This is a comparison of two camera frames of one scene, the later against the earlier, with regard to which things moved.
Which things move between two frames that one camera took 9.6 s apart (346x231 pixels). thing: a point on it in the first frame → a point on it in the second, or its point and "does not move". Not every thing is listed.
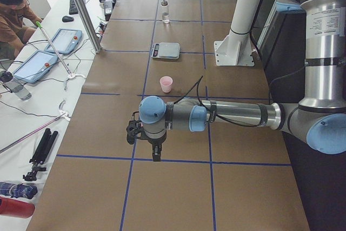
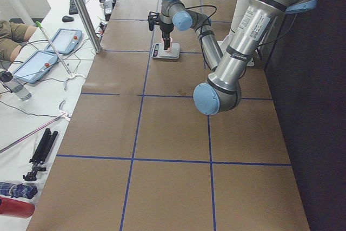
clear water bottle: [14, 85] does not move
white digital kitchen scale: [166, 50] does not move
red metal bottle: [14, 208] does not move
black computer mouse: [67, 19] does not move
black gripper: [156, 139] → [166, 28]
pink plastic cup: [166, 83] → [169, 48]
